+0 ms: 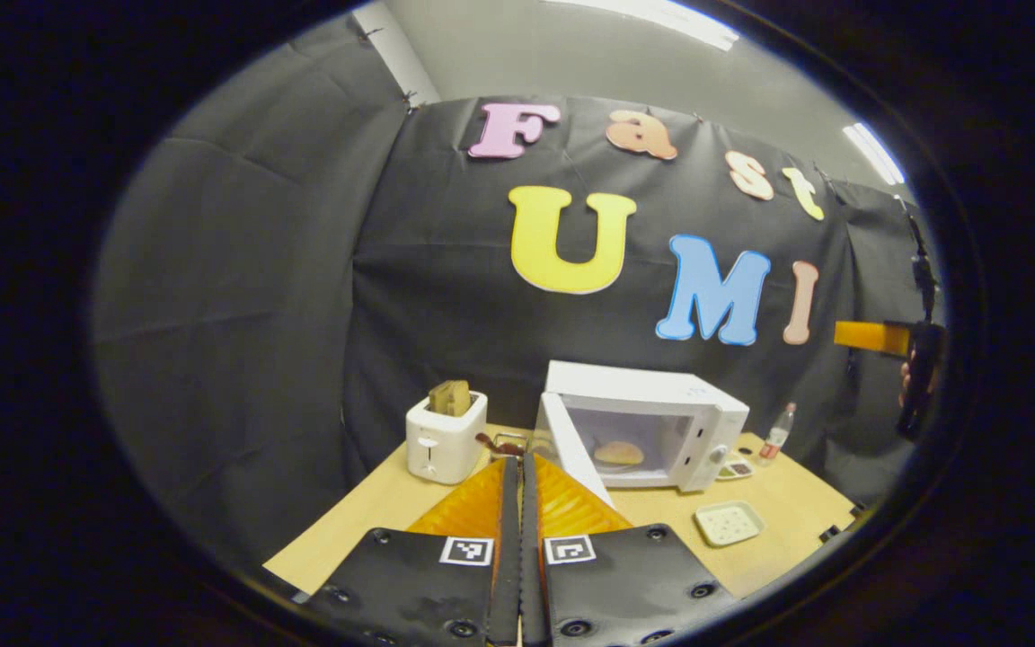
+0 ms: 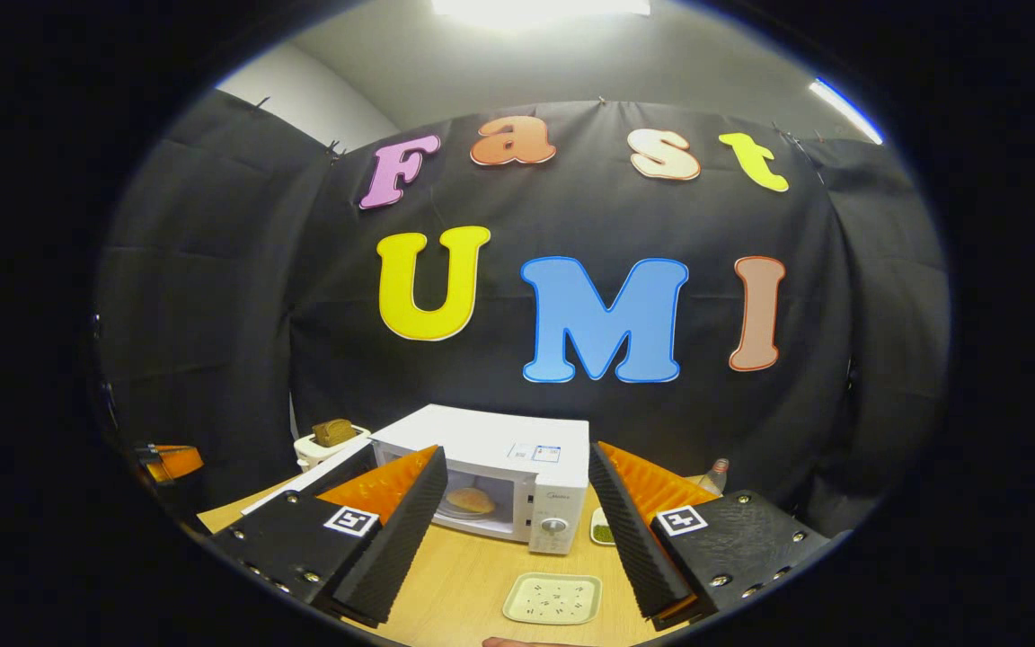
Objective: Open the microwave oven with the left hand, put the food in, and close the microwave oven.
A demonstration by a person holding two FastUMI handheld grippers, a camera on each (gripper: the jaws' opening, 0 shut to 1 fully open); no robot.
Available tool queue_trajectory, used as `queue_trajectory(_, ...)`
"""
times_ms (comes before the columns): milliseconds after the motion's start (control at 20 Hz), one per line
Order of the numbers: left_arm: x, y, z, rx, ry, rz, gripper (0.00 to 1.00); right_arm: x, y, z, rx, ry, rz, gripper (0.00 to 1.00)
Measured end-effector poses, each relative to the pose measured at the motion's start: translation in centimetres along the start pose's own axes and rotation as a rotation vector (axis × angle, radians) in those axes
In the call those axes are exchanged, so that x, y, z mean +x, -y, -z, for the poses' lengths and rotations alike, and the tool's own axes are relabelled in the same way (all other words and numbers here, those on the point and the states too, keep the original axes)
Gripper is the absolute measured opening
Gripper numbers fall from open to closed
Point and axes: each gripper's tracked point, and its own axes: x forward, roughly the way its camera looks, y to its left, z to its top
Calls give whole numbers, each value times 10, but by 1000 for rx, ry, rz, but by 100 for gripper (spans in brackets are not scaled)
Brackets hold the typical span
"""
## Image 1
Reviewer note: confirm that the white microwave oven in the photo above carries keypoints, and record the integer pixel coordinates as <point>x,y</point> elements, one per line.
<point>643,386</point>

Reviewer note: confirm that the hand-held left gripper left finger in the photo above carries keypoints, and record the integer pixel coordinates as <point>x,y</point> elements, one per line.
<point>410,584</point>

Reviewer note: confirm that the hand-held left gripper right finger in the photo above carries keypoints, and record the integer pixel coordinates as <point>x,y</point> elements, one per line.
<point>625,584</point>

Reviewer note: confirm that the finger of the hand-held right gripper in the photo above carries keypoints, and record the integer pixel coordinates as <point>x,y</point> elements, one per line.
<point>868,335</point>

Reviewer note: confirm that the white rectangular tray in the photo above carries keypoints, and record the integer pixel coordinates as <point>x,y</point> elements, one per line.
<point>729,524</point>

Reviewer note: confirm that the red label plastic bottle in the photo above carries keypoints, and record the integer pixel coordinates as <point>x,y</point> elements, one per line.
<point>775,440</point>

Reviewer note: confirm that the brown bread slice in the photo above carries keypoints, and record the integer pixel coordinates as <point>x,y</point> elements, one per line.
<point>450,398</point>

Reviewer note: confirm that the white divided dish with beans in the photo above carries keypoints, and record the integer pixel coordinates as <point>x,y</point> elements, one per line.
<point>735,469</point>

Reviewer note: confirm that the white toaster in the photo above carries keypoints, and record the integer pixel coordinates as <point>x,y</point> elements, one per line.
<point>444,445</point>

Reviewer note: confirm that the crumb-coated round bun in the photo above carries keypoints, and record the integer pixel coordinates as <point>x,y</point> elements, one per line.
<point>618,453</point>

